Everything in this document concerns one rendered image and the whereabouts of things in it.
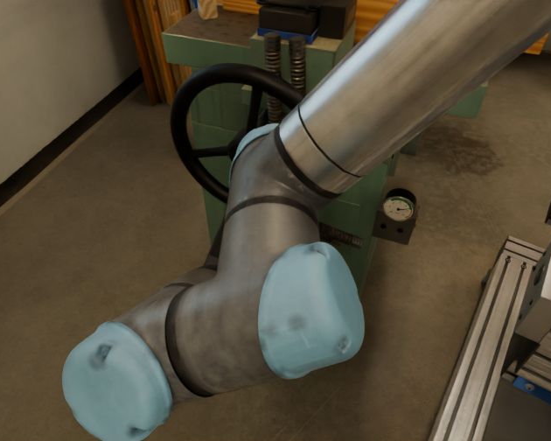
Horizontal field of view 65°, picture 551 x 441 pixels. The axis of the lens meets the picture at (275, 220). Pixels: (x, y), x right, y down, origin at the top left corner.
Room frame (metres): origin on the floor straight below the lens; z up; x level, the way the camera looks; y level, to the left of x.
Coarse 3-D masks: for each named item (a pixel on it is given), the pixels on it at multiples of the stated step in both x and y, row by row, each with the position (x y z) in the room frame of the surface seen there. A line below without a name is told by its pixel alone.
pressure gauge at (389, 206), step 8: (392, 192) 0.63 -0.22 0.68; (400, 192) 0.62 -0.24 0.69; (408, 192) 0.62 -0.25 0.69; (384, 200) 0.62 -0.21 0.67; (392, 200) 0.61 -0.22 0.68; (400, 200) 0.61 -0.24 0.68; (408, 200) 0.60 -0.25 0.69; (384, 208) 0.62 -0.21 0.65; (392, 208) 0.61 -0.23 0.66; (400, 208) 0.61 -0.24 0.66; (392, 216) 0.61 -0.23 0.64; (400, 216) 0.61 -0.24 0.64; (408, 216) 0.60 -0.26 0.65
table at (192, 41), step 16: (192, 16) 0.94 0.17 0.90; (224, 16) 0.94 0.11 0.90; (240, 16) 0.94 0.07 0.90; (256, 16) 0.94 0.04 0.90; (176, 32) 0.85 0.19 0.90; (192, 32) 0.85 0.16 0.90; (208, 32) 0.85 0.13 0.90; (224, 32) 0.85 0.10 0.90; (240, 32) 0.85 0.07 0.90; (176, 48) 0.84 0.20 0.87; (192, 48) 0.83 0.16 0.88; (208, 48) 0.81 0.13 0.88; (224, 48) 0.80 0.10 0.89; (240, 48) 0.79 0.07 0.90; (192, 64) 0.83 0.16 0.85; (208, 64) 0.82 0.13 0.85; (480, 96) 0.64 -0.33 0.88; (288, 112) 0.66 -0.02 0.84; (448, 112) 0.65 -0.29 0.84; (464, 112) 0.64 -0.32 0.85
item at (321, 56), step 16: (256, 32) 0.70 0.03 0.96; (352, 32) 0.74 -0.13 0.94; (256, 48) 0.68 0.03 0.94; (288, 48) 0.66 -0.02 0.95; (320, 48) 0.64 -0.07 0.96; (336, 48) 0.64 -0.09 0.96; (256, 64) 0.68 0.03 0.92; (288, 64) 0.66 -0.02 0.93; (320, 64) 0.64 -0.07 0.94; (336, 64) 0.64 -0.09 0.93; (288, 80) 0.66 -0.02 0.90; (320, 80) 0.64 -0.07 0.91
